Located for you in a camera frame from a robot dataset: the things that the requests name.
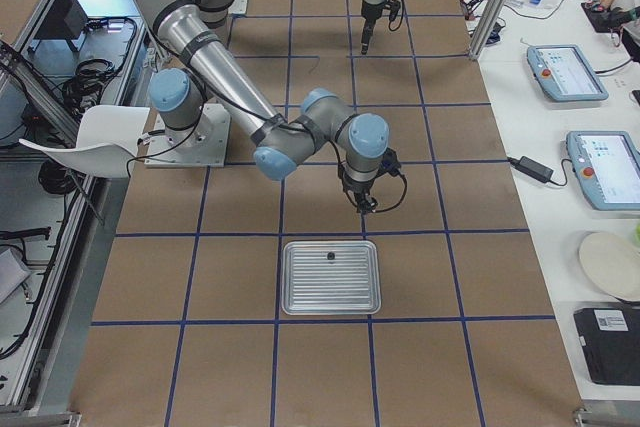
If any blue teach pendant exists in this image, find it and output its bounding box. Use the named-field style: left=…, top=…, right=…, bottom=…
left=526, top=44, right=609, bottom=102
left=565, top=131, right=639, bottom=211

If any cream round plate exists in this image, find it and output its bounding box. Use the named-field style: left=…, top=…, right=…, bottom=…
left=578, top=232, right=639, bottom=303

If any blue teach pendant far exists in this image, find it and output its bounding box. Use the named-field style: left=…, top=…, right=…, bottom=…
left=526, top=44, right=609, bottom=102

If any black power adapter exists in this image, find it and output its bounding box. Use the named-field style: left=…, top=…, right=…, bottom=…
left=508, top=156, right=553, bottom=184

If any black flat box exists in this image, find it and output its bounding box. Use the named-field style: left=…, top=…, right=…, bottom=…
left=574, top=308, right=639, bottom=386

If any ribbed metal tray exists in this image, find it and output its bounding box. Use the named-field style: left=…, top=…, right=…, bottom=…
left=281, top=240, right=382, bottom=315

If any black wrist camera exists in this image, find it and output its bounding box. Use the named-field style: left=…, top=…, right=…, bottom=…
left=378, top=148, right=401, bottom=177

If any white plastic chair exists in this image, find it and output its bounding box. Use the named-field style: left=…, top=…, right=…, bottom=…
left=19, top=105, right=150, bottom=178

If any blue teach pendant near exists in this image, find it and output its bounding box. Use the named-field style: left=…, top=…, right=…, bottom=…
left=565, top=131, right=639, bottom=211

